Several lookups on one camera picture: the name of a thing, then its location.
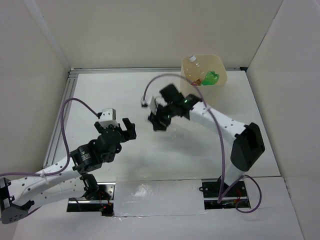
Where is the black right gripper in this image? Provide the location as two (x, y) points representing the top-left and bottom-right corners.
(148, 100), (177, 132)

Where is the red label bottle red cap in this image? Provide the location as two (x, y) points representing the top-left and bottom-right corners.
(191, 79), (202, 86)

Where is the clear bottle white cap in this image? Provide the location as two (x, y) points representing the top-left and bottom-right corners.
(183, 55), (206, 80)

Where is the green plastic bottle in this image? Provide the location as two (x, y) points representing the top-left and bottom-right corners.
(200, 71), (220, 86)

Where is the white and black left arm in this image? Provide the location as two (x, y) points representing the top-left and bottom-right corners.
(0, 118), (137, 225)

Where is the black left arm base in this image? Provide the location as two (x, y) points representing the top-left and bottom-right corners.
(66, 174), (116, 217)

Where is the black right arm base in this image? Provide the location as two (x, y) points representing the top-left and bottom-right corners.
(198, 174), (251, 210)

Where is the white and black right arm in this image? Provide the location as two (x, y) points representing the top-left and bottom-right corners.
(141, 84), (266, 196)

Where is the cream plastic bin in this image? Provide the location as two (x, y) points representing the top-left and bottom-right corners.
(180, 54), (228, 106)

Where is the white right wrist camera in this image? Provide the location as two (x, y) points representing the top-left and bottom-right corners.
(140, 96), (157, 115)

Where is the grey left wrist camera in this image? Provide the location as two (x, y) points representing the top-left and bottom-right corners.
(99, 108), (116, 122)

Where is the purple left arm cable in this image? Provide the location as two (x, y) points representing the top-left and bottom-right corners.
(0, 97), (101, 222)

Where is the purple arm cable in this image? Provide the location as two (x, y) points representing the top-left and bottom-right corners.
(0, 97), (101, 222)
(141, 74), (263, 213)

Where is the aluminium frame rail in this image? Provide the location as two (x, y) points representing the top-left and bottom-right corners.
(42, 66), (247, 168)

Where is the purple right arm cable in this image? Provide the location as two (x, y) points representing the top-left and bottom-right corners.
(141, 74), (263, 213)

